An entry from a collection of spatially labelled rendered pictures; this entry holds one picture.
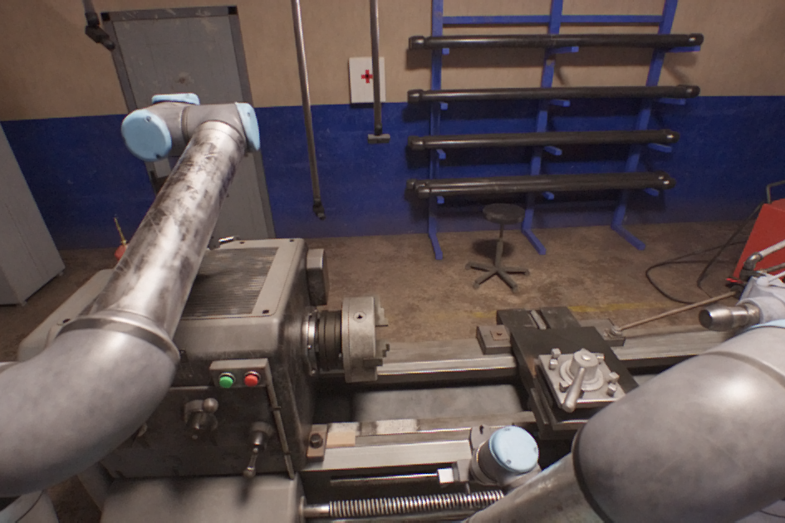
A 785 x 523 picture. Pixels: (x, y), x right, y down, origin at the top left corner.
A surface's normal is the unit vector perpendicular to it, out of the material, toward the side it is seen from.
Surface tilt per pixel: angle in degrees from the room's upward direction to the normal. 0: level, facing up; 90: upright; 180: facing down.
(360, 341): 54
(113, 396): 69
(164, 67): 90
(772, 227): 90
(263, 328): 45
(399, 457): 36
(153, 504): 32
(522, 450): 19
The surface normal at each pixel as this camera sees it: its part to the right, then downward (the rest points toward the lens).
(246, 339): 0.02, -0.27
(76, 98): 0.05, 0.49
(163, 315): 0.93, -0.29
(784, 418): -0.03, -0.48
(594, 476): -0.95, -0.08
